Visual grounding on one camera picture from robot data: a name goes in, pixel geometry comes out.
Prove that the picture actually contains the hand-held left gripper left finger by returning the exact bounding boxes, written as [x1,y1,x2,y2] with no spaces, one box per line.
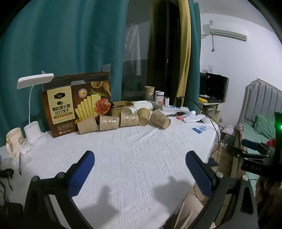
[23,150,96,229]

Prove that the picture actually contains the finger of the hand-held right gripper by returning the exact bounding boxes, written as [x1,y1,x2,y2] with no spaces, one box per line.
[241,139,263,151]
[226,144,248,179]

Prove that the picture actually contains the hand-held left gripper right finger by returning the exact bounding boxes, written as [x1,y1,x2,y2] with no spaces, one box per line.
[185,151,259,229]

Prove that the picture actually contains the brown paper cup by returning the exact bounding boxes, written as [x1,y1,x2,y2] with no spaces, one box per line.
[145,86,155,102]
[150,109,171,129]
[97,114,120,132]
[119,111,140,128]
[77,116,98,134]
[122,106,138,115]
[137,107,151,126]

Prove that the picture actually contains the person's right hand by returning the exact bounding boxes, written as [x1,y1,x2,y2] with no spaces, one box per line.
[256,176,275,212]

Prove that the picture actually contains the green bed sheet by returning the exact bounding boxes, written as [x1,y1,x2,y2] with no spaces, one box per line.
[240,121,282,154]

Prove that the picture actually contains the green pillow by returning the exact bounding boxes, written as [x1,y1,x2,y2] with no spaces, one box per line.
[254,114,276,140]

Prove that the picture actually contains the blue card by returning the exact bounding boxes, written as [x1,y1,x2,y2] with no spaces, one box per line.
[192,125,210,134]

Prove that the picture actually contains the small white desk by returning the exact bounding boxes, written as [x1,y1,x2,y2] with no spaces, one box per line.
[198,100,225,120]

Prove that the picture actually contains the grey padded headboard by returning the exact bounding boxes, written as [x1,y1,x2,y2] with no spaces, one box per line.
[238,78,282,129]

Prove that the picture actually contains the white plastic wrapper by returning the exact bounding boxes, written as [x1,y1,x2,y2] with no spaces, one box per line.
[182,110,204,123]

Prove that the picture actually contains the white textured tablecloth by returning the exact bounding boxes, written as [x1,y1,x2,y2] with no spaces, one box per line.
[0,110,221,229]

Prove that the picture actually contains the white desk lamp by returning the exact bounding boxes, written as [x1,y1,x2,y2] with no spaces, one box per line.
[17,73,54,147]

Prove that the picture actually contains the brown cracker box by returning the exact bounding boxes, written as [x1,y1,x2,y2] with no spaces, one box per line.
[42,72,112,138]

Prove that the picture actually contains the black monitor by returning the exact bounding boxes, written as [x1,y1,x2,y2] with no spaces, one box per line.
[204,72,229,103]

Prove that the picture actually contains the white power strip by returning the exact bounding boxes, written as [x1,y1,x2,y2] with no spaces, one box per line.
[163,106,189,112]

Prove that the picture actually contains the brown paper bowl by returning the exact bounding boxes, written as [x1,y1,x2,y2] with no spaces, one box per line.
[111,101,134,117]

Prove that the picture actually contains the cream ceramic mug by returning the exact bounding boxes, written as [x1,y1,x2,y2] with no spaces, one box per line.
[5,127,25,158]

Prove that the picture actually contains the pink label jar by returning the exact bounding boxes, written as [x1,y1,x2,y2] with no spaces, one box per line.
[154,91,165,106]

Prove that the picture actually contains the white takeaway bowl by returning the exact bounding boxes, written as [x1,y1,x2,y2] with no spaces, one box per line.
[133,100,153,110]

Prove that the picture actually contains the teal curtain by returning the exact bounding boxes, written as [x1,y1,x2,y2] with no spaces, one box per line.
[189,0,201,106]
[0,0,129,147]

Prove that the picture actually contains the white air conditioner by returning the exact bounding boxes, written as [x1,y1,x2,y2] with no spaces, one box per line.
[201,23,247,42]

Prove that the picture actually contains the yellow curtain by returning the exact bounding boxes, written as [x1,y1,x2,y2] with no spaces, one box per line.
[177,0,192,104]

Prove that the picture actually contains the dark glass door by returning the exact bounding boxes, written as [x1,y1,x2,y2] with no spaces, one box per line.
[121,0,183,104]

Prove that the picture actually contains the black cable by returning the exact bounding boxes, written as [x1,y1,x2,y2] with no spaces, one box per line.
[189,99,221,164]

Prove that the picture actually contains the black strap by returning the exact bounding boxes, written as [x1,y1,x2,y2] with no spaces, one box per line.
[0,168,15,199]

